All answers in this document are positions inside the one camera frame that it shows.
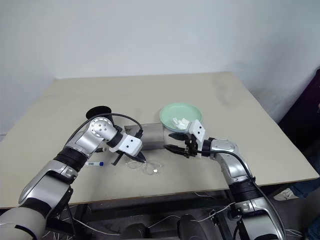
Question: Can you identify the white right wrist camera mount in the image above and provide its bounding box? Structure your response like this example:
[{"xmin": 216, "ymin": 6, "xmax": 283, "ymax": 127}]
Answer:
[{"xmin": 187, "ymin": 119, "xmax": 207, "ymax": 149}]

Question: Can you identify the clear plastic bag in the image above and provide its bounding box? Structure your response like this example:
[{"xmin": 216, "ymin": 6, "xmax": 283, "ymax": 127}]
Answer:
[{"xmin": 125, "ymin": 159, "xmax": 165, "ymax": 176}]

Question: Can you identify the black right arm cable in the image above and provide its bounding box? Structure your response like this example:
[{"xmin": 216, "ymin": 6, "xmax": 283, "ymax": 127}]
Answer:
[{"xmin": 196, "ymin": 148, "xmax": 287, "ymax": 240}]

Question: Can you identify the light green bowl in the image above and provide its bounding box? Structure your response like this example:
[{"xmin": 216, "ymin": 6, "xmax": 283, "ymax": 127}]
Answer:
[{"xmin": 159, "ymin": 101, "xmax": 204, "ymax": 133}]

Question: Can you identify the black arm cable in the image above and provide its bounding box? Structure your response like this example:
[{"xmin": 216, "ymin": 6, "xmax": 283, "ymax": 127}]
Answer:
[
  {"xmin": 66, "ymin": 113, "xmax": 145, "ymax": 151},
  {"xmin": 196, "ymin": 148, "xmax": 287, "ymax": 240}
]

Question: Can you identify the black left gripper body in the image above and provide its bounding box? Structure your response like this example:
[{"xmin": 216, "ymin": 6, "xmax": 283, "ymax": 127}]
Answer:
[{"xmin": 115, "ymin": 149, "xmax": 136, "ymax": 160}]

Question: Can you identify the long white floor cable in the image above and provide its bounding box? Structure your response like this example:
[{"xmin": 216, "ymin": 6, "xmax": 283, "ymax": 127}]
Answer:
[{"xmin": 146, "ymin": 201, "xmax": 237, "ymax": 229}]

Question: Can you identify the white crumpled paper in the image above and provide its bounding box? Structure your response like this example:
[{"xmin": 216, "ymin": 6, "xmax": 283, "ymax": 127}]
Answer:
[{"xmin": 171, "ymin": 116, "xmax": 192, "ymax": 130}]

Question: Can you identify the blue jeans leg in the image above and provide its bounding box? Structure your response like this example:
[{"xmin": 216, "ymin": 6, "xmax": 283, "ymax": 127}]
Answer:
[{"xmin": 289, "ymin": 177, "xmax": 320, "ymax": 199}]

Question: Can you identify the black table frame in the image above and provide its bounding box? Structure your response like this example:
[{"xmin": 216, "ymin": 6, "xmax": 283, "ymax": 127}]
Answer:
[{"xmin": 44, "ymin": 185, "xmax": 242, "ymax": 240}]

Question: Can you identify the grey glasses case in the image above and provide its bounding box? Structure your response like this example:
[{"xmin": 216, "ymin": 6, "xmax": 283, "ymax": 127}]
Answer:
[{"xmin": 124, "ymin": 122, "xmax": 165, "ymax": 152}]

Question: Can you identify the black rounded shape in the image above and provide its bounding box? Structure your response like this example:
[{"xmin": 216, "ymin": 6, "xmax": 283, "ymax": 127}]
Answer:
[{"xmin": 176, "ymin": 213, "xmax": 205, "ymax": 240}]

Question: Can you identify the white marker blue cap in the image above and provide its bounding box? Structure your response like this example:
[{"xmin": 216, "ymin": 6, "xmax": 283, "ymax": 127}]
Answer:
[{"xmin": 84, "ymin": 160, "xmax": 106, "ymax": 168}]

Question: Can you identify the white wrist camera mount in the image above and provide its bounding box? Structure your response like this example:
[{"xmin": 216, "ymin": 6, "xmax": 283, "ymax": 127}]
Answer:
[
  {"xmin": 187, "ymin": 119, "xmax": 207, "ymax": 149},
  {"xmin": 109, "ymin": 133, "xmax": 144, "ymax": 157}
]

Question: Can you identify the black round disc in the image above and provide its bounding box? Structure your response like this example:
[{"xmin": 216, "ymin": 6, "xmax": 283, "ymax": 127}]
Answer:
[{"xmin": 85, "ymin": 105, "xmax": 113, "ymax": 121}]

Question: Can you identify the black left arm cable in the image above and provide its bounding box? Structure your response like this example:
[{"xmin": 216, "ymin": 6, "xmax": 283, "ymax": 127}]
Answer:
[{"xmin": 66, "ymin": 113, "xmax": 145, "ymax": 151}]

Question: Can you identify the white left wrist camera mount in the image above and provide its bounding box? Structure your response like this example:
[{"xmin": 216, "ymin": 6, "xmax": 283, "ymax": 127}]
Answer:
[{"xmin": 109, "ymin": 133, "xmax": 144, "ymax": 157}]

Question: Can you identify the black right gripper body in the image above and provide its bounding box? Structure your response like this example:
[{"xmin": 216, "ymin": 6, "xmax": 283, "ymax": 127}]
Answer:
[{"xmin": 184, "ymin": 133, "xmax": 202, "ymax": 159}]

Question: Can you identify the white shoe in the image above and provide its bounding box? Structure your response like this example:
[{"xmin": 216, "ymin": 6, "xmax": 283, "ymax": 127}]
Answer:
[{"xmin": 273, "ymin": 187, "xmax": 300, "ymax": 201}]

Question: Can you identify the dark maroon cloth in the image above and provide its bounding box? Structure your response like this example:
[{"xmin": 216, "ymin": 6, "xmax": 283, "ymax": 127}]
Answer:
[{"xmin": 276, "ymin": 65, "xmax": 320, "ymax": 154}]

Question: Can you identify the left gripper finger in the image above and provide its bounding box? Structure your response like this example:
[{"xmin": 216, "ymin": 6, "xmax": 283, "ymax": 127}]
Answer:
[
  {"xmin": 111, "ymin": 151, "xmax": 124, "ymax": 167},
  {"xmin": 126, "ymin": 151, "xmax": 147, "ymax": 165}
]

